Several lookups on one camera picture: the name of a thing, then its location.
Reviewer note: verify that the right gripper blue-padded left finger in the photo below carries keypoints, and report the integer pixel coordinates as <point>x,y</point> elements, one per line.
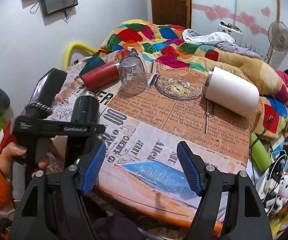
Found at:
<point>52,206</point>

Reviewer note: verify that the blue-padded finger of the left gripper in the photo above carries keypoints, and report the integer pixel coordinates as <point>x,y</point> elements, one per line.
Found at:
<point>44,94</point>
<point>76,147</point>

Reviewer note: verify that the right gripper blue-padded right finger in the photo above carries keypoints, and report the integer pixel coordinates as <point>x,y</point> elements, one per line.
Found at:
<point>245,216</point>

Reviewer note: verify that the black thermos flask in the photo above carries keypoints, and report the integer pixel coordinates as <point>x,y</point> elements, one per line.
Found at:
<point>86,109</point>

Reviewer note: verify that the dark green cup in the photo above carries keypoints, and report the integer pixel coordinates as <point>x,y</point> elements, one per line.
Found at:
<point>91,64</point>

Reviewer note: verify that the clear plastic cup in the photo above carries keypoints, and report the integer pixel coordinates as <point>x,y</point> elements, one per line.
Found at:
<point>133,76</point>

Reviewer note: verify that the white thermos cup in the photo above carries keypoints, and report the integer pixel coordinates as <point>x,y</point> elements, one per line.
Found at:
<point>232,92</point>

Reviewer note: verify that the person's left hand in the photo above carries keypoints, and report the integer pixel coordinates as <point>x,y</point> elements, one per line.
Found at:
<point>6,158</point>

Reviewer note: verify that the red thermos bottle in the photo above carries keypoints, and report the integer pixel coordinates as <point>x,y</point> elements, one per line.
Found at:
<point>101,76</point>

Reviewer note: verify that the newspaper print tablecloth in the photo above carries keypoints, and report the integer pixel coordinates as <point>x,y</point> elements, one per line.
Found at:
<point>141,174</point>

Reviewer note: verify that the green cylindrical bottle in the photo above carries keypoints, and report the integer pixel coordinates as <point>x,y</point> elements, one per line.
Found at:
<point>259,154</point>

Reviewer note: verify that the white spotted plush toy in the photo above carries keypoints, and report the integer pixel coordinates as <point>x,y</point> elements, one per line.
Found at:
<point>282,195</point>

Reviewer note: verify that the colourful patchwork quilt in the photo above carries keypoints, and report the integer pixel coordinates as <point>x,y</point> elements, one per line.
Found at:
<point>165,44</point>

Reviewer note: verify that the brown wooden door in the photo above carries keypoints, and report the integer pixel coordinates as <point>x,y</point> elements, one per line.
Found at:
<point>177,12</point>

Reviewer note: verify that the white grey crumpled sheet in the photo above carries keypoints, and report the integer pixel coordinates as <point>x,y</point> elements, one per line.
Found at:
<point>220,40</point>

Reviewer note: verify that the standing electric fan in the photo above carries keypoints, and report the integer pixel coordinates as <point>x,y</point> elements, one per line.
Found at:
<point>278,38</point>

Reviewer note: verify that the frosted sliding wardrobe with hearts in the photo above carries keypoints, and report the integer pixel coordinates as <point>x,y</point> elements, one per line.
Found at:
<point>252,17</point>

